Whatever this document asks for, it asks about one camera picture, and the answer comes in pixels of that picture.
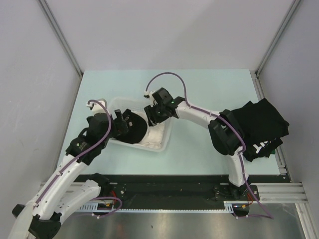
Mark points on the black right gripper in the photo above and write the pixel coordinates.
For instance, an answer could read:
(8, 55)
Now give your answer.
(150, 111)

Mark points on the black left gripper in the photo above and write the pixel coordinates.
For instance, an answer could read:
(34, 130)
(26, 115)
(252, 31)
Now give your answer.
(119, 127)

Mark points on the white plastic laundry basket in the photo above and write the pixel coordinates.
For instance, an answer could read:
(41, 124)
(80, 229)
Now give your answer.
(137, 106)

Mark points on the black t shirt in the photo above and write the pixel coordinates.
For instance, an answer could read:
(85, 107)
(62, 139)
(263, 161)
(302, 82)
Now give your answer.
(136, 128)

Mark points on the white t shirt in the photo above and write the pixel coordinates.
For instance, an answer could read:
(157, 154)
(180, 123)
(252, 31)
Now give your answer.
(154, 134)

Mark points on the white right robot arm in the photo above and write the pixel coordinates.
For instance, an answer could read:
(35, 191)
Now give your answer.
(225, 132)

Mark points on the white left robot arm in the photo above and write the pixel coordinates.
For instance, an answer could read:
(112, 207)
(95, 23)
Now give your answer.
(45, 213)

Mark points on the stack of black t shirts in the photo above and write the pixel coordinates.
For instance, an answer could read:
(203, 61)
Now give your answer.
(263, 127)

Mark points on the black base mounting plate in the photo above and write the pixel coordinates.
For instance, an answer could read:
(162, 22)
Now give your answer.
(107, 192)

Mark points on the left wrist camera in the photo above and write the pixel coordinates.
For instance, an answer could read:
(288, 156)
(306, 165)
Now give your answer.
(99, 107)

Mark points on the left aluminium corner post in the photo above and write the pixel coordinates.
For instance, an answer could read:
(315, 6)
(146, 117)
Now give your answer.
(49, 15)

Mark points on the aluminium corner post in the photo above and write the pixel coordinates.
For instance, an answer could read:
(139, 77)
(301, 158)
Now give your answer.
(278, 35)
(49, 15)

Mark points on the white slotted cable duct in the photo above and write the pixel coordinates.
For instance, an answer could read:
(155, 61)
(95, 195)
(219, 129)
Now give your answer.
(226, 207)

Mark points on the aluminium frame rail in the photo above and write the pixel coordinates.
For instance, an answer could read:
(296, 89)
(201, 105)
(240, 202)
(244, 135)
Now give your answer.
(281, 191)

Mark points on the right aluminium corner post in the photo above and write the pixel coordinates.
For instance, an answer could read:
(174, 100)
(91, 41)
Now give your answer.
(278, 35)

